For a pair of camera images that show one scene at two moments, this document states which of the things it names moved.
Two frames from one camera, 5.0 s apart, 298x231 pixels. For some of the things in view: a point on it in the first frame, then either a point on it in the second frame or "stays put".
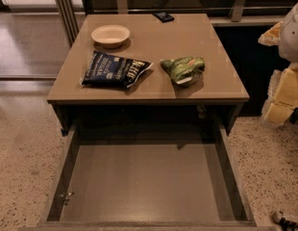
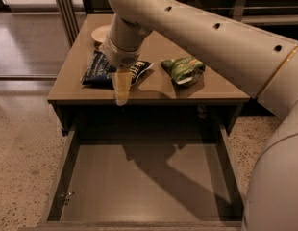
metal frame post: (67, 11) stays put
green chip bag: (185, 70) stays put
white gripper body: (292, 36) -> (123, 58)
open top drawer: (148, 176) stays put
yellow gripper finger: (272, 36) -> (121, 79)
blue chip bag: (107, 68) stays put
